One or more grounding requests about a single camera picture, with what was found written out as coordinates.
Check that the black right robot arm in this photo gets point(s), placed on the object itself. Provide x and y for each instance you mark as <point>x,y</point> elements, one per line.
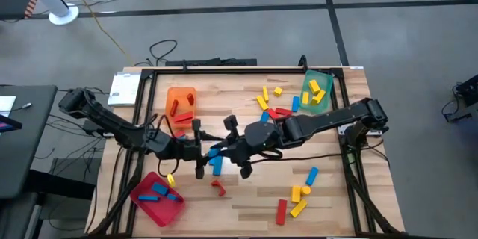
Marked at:
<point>328,121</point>

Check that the white paper box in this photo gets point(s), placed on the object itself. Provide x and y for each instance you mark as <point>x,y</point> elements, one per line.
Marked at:
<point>124,89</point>

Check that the yellow cylinder block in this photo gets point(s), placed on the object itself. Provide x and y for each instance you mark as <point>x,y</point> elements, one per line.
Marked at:
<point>306,190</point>

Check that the red translucent plastic bin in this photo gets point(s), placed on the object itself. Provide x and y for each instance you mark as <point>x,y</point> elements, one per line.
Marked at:
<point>157,213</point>

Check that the black power strip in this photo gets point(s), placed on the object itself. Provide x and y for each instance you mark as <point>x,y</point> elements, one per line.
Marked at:
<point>209,62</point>

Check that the blue wooden block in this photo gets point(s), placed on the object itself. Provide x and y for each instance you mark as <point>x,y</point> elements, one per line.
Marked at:
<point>174,198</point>
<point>160,189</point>
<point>213,153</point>
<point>295,104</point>
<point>311,176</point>
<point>264,116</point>
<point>217,167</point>
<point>148,197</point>

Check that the orange translucent plastic bin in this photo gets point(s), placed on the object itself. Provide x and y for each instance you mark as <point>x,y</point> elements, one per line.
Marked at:
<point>179,93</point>

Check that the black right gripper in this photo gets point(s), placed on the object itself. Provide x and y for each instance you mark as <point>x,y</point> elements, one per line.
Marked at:
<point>257,138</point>

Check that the yellow wooden block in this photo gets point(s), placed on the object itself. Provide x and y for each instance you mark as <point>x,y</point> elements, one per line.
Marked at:
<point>320,94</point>
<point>295,193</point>
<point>262,102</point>
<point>171,180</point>
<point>314,86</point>
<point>314,102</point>
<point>298,208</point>
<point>305,98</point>

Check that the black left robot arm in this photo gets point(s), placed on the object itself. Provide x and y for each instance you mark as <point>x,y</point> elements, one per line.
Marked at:
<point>112,125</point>

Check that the white sheet on desk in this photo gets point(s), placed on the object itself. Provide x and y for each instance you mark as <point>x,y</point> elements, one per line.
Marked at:
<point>7,105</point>

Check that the red wooden block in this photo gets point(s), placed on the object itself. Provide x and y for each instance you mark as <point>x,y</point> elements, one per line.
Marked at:
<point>173,108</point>
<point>281,212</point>
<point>273,113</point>
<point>190,99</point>
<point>180,133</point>
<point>183,117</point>
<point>284,111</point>

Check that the yellow cube block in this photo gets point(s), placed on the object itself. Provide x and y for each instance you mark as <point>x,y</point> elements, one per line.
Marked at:
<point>278,91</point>

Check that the red arch block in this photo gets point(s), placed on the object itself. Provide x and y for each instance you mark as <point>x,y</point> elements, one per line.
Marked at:
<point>222,191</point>

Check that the dark tablet screen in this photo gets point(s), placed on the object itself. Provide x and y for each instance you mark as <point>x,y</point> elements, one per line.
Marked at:
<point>9,124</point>

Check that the thin yellow block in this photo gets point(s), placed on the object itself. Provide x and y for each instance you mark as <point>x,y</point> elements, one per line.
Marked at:
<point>265,93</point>

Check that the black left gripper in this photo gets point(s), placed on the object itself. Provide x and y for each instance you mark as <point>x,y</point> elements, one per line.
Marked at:
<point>179,149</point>

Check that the teal translucent plastic bin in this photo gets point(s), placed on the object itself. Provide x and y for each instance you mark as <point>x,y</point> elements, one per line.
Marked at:
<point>323,76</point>

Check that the black desk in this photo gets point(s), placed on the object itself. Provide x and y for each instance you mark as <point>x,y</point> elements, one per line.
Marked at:
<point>26,149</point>

